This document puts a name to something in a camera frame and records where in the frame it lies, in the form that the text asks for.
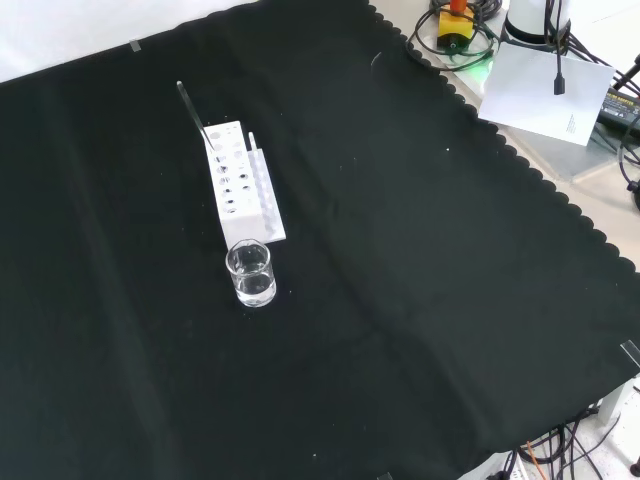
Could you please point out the small clear glass beaker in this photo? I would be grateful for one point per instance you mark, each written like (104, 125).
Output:
(251, 276)

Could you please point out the white paper sheet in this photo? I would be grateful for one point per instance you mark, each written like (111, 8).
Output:
(535, 100)

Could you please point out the yellow stop button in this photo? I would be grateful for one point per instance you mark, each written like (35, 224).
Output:
(455, 26)

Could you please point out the black power adapter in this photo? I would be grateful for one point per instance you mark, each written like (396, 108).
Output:
(619, 106)

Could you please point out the white test tube rack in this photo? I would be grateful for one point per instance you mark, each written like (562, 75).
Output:
(244, 190)

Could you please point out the black bench cloth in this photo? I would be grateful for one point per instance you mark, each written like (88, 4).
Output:
(400, 280)

